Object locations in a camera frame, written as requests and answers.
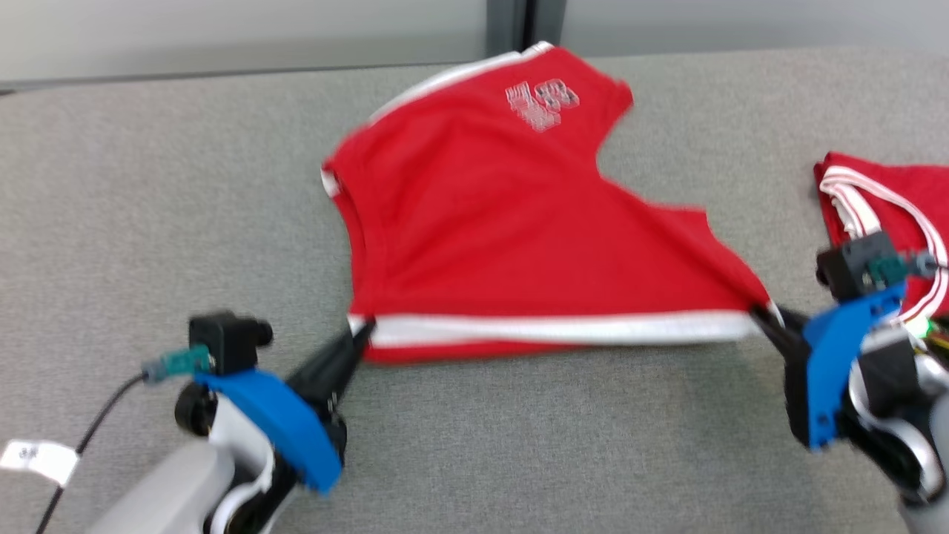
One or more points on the grey partition post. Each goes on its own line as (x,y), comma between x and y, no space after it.
(504,22)

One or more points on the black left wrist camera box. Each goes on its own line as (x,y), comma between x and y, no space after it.
(226,343)

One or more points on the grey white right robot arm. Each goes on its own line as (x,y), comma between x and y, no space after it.
(930,523)

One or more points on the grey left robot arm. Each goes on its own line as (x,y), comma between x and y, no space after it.
(163,497)

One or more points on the red white jersey shirt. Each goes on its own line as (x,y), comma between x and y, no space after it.
(919,182)

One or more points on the red shorts white trim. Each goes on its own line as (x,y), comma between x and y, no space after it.
(482,237)

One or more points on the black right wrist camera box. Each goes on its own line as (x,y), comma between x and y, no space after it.
(852,267)

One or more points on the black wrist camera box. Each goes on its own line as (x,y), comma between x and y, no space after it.
(226,343)
(852,267)

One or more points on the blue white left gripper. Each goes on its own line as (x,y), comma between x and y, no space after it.
(274,423)

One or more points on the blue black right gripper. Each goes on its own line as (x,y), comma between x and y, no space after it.
(830,371)

